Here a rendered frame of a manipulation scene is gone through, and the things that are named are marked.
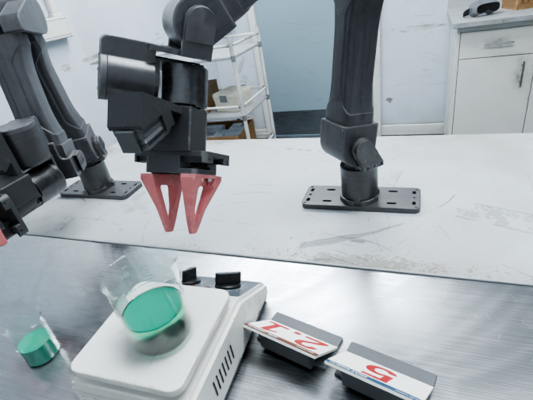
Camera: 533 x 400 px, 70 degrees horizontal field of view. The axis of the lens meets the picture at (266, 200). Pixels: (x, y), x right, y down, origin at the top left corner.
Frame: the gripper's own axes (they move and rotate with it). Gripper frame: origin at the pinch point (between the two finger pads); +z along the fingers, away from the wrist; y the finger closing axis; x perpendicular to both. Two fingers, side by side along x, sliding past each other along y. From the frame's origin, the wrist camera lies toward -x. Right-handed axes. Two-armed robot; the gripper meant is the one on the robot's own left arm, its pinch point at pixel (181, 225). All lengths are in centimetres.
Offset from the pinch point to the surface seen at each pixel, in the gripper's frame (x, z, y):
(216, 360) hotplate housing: -9.2, 11.3, 10.4
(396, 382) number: -3.9, 12.4, 26.5
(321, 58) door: 260, -110, -45
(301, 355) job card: -2.8, 12.1, 16.9
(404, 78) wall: 271, -93, 18
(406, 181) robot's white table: 35.1, -7.3, 26.0
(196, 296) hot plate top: -6.0, 6.6, 6.1
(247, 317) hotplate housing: -1.4, 9.6, 10.2
